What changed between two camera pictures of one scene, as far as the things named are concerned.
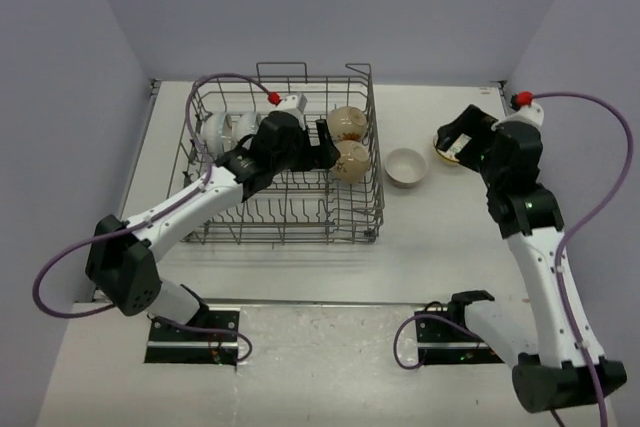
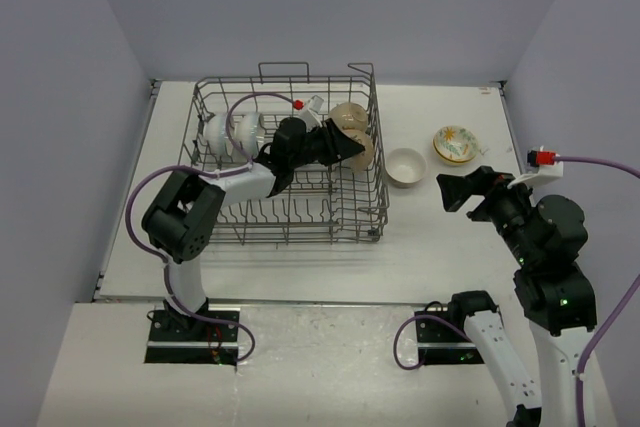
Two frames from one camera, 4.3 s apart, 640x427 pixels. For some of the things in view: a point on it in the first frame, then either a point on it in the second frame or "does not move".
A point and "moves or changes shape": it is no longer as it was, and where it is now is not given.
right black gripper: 473,122 -> 456,188
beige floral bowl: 353,164 moves or changes shape
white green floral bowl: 450,154 does not move
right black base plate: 443,338 does not move
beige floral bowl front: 405,167 does not move
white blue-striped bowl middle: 246,124 does not move
